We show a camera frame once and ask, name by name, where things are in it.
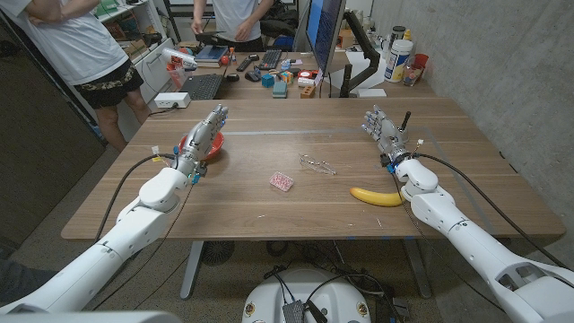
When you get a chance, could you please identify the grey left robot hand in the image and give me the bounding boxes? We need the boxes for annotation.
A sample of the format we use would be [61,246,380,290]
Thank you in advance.
[173,103,230,180]

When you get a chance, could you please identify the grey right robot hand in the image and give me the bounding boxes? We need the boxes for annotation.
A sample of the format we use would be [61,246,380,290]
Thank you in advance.
[361,104,413,168]

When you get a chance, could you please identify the red bowl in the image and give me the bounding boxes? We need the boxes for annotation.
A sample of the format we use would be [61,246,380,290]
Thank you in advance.
[178,130,225,162]

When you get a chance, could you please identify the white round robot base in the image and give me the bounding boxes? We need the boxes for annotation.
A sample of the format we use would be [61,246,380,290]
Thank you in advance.
[241,267,372,323]

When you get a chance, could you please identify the yellow banana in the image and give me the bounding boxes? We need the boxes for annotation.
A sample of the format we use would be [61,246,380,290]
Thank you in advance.
[349,187,406,208]

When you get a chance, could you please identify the black stick on grey base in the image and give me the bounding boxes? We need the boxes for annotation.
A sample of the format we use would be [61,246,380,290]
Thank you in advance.
[398,110,413,144]

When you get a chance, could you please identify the white power strip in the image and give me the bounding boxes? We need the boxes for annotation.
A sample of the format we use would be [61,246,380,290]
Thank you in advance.
[153,92,192,109]

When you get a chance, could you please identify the black laptop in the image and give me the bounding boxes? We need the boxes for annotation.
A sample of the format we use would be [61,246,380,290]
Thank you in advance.
[178,73,225,100]

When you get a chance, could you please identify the clear glass jar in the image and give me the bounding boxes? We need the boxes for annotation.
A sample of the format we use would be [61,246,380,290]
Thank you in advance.
[402,62,425,87]

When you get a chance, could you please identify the wooden desk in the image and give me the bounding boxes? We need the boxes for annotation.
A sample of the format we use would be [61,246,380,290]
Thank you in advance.
[177,49,439,100]

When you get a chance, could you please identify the white canister blue label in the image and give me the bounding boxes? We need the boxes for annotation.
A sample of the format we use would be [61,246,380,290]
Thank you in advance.
[384,39,414,83]

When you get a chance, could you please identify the white paper sheet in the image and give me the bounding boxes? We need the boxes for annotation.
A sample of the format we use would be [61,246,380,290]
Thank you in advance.
[329,49,389,91]

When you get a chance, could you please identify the red cup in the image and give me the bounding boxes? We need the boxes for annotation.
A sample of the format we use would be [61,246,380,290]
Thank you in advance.
[412,53,430,81]

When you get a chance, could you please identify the white spray can red label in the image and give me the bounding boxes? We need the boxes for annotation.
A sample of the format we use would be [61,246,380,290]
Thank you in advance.
[161,47,198,72]

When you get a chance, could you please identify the blue book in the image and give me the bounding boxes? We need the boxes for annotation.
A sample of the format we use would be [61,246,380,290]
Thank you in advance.
[194,44,230,68]

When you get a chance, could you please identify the white shelf cabinet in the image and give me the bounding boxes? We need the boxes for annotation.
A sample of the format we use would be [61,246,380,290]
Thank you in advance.
[91,0,176,104]

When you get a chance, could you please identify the black remote control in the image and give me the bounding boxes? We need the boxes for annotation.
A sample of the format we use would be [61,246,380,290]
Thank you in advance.
[236,54,260,73]

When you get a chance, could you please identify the pink patterned small box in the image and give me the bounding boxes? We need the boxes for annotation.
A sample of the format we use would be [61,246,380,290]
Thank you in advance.
[269,170,295,193]

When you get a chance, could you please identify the red white small gadget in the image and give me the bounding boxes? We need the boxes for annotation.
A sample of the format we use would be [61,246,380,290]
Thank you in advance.
[297,68,319,88]

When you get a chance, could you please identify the black keyboard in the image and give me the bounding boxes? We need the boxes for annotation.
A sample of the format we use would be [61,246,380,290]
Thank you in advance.
[257,48,283,71]

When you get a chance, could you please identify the round black fan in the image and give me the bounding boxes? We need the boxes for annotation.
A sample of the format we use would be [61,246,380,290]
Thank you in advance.
[200,240,236,267]

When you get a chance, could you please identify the computer monitor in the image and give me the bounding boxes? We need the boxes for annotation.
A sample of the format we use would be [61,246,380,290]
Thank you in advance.
[304,0,347,75]

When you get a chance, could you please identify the grey table leg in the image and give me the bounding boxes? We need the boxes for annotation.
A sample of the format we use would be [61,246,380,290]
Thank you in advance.
[179,240,205,301]
[402,238,432,300]

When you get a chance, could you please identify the person in plain white shirt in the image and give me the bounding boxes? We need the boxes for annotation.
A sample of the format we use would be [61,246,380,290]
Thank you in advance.
[190,0,274,53]

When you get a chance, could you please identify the blue chair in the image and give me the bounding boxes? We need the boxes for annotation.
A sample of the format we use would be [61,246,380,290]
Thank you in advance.
[273,34,296,52]

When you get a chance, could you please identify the black backpack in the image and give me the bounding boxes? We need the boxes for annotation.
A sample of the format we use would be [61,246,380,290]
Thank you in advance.
[258,3,300,39]

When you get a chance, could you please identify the person in camouflage shorts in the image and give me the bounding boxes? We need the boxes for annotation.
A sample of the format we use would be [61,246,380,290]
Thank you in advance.
[0,0,153,153]

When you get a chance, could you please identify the dark cabinet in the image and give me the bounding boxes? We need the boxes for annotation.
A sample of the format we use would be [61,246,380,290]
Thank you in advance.
[0,13,108,250]

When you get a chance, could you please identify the white robot torso edge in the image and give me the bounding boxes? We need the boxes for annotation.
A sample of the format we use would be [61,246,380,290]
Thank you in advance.
[0,310,183,323]

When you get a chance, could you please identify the black power strip cord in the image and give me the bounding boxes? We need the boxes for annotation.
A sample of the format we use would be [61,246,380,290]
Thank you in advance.
[147,103,179,117]

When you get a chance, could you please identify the clear wire-frame glasses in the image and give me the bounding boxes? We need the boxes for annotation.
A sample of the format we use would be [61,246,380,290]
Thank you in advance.
[299,153,337,176]

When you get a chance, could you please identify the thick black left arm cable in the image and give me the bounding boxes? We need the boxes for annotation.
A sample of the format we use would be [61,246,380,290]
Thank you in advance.
[93,153,178,243]

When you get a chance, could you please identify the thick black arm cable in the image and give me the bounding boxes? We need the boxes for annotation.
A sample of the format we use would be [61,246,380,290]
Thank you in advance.
[413,152,571,271]
[93,153,178,243]

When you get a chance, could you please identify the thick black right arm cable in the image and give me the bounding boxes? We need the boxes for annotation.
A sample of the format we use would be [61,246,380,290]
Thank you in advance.
[413,152,571,271]

